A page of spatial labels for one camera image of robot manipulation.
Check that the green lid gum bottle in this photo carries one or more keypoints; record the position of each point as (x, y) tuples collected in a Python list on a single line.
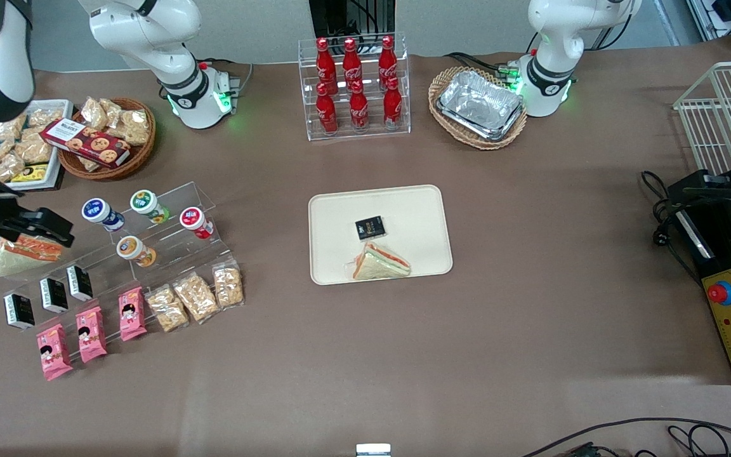
[(148, 205)]

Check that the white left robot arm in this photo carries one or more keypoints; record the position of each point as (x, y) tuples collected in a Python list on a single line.
[(556, 38)]

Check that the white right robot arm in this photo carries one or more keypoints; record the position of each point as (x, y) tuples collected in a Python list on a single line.
[(150, 32)]

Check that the blue lid gum bottle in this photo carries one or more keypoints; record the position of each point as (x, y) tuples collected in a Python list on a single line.
[(103, 214)]

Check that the orange lid gum bottle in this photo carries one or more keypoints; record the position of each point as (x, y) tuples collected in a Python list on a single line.
[(136, 251)]

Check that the red lid gum bottle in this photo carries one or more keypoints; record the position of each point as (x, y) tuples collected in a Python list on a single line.
[(197, 223)]

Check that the cream plastic tray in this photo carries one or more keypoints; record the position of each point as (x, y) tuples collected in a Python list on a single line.
[(416, 222)]

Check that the wrapped triangle sandwich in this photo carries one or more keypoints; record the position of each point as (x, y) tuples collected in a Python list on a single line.
[(16, 261), (379, 264)]

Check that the yellow black small box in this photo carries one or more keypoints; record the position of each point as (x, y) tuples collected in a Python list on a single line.
[(29, 173)]

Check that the white rectangular bin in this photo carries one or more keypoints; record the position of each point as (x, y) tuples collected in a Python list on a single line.
[(54, 170)]

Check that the black white small carton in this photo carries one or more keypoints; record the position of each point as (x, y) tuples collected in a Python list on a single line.
[(54, 295), (19, 311), (79, 283)]

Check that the red cookie box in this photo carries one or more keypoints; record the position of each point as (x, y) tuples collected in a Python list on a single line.
[(86, 143)]

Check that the pink snack pack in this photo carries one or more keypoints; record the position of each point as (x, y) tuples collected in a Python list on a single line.
[(54, 351), (91, 334), (131, 313)]

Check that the brown wicker basket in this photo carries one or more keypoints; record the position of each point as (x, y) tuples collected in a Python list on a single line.
[(140, 155)]

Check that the clear acrylic stepped stand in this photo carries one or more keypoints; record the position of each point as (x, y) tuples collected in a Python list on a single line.
[(169, 254)]

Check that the clear bag of crackers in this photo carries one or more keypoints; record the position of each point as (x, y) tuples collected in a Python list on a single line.
[(196, 297), (228, 285), (167, 308)]

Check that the red cola bottle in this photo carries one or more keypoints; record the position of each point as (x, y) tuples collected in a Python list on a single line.
[(351, 62), (388, 58), (326, 111), (323, 60), (393, 103), (358, 108)]

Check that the black gold-print small box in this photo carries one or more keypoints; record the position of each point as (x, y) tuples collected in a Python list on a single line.
[(370, 228)]

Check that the clear acrylic bottle rack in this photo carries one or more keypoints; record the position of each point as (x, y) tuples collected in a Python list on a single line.
[(372, 127)]

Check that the silver small device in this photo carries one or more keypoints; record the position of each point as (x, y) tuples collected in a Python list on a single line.
[(373, 450)]

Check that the light wicker basket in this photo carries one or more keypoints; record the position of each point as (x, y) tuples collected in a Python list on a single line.
[(445, 124)]

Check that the aluminium foil container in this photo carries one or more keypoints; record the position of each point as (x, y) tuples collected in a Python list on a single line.
[(481, 103)]

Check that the red emergency stop button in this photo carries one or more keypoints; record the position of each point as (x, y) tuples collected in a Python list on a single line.
[(719, 292)]

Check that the black control box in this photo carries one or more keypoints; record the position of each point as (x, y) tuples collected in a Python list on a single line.
[(730, 241)]

